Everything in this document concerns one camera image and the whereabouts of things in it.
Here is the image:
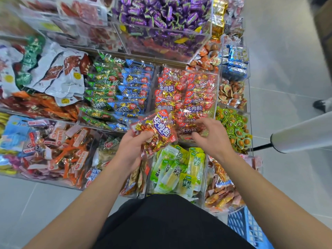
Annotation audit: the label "person's right hand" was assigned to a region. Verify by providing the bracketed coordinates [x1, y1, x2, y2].
[192, 118, 238, 162]

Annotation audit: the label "person's left hand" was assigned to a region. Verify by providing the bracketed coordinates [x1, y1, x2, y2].
[110, 129, 155, 175]

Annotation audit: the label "handful of red snack packets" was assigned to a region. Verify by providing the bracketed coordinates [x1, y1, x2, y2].
[130, 108, 179, 157]

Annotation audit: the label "beef cube packets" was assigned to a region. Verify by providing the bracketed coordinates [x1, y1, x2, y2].
[154, 67, 220, 136]

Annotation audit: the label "row of blue beef packets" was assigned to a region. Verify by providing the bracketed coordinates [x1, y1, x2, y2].
[106, 58, 156, 134]

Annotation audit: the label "row of green beef packets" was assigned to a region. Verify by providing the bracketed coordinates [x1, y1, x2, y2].
[78, 53, 129, 131]

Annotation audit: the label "clear acrylic snack shelves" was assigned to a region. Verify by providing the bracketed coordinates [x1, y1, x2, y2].
[0, 0, 264, 217]

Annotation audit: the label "blue plastic shopping basket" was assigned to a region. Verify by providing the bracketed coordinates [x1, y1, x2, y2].
[227, 206, 274, 249]

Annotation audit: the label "person's left forearm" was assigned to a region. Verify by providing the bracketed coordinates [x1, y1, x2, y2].
[23, 166, 139, 249]

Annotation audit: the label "person's right forearm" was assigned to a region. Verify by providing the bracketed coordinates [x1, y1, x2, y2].
[218, 153, 332, 249]

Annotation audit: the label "person's black clothing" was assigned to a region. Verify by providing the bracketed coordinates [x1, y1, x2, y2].
[92, 194, 256, 249]

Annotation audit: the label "pile of green egg packets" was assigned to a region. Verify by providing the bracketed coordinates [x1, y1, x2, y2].
[215, 105, 254, 154]

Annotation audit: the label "pile of beige packets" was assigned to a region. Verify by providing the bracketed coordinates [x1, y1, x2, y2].
[83, 135, 152, 199]

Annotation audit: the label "black pole rod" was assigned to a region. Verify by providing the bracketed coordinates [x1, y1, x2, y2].
[251, 143, 274, 153]

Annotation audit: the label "pile of orange brown packets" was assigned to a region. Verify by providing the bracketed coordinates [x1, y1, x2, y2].
[186, 40, 248, 110]

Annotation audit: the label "pile of lime green packets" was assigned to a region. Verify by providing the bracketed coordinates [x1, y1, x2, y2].
[149, 145, 207, 201]

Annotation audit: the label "pile of pink-label meat packets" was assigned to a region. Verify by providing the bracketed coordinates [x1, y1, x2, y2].
[204, 154, 264, 214]

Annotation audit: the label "pile of red brown packets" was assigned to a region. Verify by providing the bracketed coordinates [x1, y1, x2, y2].
[21, 119, 98, 188]

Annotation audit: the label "pile of blue orange packets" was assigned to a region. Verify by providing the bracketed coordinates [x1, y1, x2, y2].
[221, 44, 251, 82]

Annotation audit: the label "pile of dark orange packets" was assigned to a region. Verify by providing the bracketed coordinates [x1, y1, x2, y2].
[0, 91, 82, 122]

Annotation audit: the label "pile of white meat packets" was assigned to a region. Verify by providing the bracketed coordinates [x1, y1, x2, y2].
[0, 41, 92, 108]

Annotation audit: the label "blue toy candy packet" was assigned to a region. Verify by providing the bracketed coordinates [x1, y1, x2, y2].
[0, 115, 33, 154]

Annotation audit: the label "pile of gold candy packets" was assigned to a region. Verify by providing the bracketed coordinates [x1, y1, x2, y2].
[210, 0, 229, 40]

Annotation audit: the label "pile of yellow candies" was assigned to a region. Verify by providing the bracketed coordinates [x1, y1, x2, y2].
[0, 112, 12, 175]

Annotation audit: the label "green vacuum packet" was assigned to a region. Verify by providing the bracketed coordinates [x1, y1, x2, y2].
[16, 35, 47, 88]

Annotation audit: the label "pile of purple candies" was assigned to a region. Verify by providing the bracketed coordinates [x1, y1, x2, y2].
[113, 0, 212, 40]

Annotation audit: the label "pile of red sausage packets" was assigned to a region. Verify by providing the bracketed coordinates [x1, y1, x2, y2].
[16, 0, 126, 53]

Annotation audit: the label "wooden cabinet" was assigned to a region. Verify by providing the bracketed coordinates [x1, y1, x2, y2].
[311, 0, 332, 78]

